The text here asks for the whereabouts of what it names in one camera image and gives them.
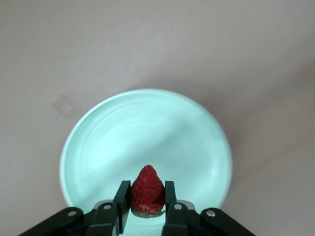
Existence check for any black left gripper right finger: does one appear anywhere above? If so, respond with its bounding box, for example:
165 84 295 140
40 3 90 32
161 180 256 236

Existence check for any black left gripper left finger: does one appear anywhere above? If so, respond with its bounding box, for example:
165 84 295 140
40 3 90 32
17 180 131 236

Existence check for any red strawberry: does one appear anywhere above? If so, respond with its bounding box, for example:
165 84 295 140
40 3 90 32
129 164 166 219

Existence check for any pale green round plate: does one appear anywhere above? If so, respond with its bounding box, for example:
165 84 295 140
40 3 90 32
59 88 233 234

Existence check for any clear tape piece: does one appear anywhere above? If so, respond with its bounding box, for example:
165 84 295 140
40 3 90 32
51 94 72 116

